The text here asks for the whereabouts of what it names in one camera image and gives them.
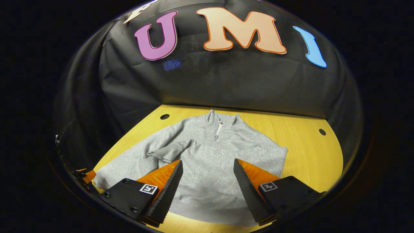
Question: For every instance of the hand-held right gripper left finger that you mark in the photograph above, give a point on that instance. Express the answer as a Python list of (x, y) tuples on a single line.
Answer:
[(166, 197)]

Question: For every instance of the black backdrop cloth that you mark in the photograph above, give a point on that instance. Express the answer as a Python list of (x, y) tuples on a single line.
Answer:
[(226, 81)]

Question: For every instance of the grey zip-neck sweater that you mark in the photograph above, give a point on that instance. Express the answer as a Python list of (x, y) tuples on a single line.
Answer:
[(207, 152)]

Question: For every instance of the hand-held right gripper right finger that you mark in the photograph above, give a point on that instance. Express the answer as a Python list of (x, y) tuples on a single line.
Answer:
[(252, 197)]

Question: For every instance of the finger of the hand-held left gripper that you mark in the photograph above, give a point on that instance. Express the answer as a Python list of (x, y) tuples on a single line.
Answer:
[(90, 176)]

